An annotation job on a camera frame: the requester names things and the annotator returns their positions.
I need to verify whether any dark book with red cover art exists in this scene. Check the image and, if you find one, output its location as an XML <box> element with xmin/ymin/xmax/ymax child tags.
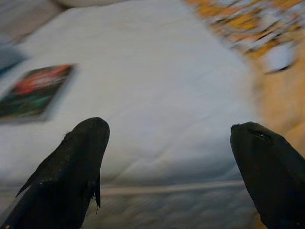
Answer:
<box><xmin>0</xmin><ymin>63</ymin><xmax>78</xmax><ymax>123</ymax></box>

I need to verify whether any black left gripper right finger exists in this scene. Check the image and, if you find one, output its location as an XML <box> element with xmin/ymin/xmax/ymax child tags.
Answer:
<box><xmin>230</xmin><ymin>121</ymin><xmax>305</xmax><ymax>229</ymax></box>

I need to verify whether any grey quilted bed base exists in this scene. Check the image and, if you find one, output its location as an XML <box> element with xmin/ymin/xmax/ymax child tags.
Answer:
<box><xmin>82</xmin><ymin>185</ymin><xmax>262</xmax><ymax>229</ymax></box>

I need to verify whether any orange cartoon print blanket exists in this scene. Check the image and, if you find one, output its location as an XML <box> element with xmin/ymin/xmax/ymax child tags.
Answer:
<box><xmin>185</xmin><ymin>0</ymin><xmax>305</xmax><ymax>153</ymax></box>

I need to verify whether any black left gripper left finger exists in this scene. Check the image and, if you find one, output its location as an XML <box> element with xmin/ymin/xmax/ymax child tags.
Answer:
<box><xmin>0</xmin><ymin>116</ymin><xmax>111</xmax><ymax>229</ymax></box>

